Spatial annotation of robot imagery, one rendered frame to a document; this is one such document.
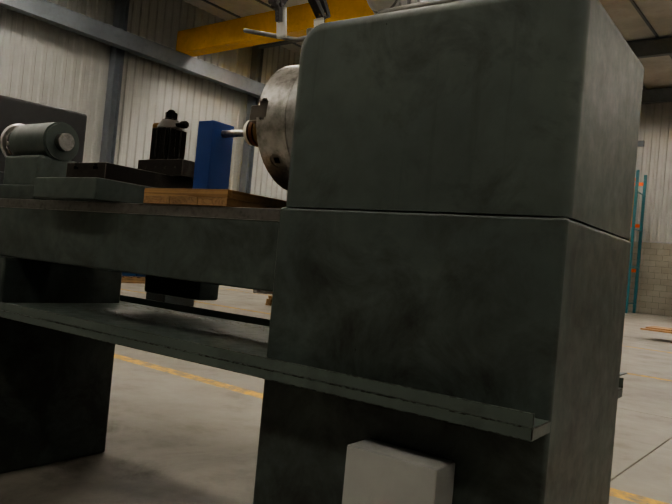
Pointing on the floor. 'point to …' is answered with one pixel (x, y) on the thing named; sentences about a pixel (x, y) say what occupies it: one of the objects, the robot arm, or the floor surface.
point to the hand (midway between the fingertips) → (300, 37)
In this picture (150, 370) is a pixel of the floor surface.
